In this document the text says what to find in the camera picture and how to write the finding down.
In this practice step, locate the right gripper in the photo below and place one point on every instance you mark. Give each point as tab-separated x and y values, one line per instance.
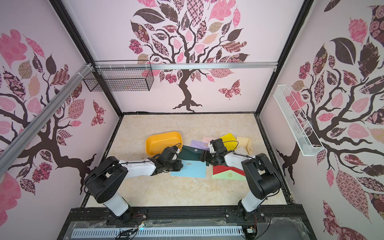
209	157

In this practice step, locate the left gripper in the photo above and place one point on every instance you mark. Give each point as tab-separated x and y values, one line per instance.
179	165

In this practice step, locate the yellow plastic storage box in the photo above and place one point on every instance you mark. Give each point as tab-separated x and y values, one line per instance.
155	144

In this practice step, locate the dark green envelope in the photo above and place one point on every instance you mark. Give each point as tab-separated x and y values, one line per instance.
188	153

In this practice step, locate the purple envelope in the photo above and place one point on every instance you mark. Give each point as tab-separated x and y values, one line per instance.
199	145

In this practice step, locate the light blue envelope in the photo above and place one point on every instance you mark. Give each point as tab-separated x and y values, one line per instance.
191	169

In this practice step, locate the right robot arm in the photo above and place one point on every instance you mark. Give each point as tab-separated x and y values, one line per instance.
261	175

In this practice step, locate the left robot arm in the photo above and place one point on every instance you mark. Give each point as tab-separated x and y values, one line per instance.
104	181

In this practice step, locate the light green envelope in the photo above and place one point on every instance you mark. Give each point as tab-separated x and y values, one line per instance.
228	175

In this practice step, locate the pink envelope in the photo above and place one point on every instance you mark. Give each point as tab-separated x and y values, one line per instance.
207	139

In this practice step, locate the yellow envelope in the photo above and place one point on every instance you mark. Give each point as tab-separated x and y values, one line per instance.
230	142

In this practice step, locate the beige envelope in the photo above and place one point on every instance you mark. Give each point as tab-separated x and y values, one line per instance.
245	146

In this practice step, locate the white cable duct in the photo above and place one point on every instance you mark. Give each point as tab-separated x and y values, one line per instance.
157	232

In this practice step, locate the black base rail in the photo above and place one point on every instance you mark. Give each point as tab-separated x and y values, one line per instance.
99	214

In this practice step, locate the black wire basket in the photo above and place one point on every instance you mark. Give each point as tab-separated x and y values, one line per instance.
121	76

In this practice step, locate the white wire shelf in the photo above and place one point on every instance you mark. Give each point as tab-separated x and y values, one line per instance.
291	105

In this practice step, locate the aluminium rail back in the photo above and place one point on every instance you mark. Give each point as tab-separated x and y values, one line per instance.
185	66

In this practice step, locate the aluminium rail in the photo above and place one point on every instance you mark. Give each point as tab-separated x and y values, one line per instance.
16	147
185	66

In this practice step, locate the aluminium rail left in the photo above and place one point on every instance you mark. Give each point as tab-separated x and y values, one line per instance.
16	147

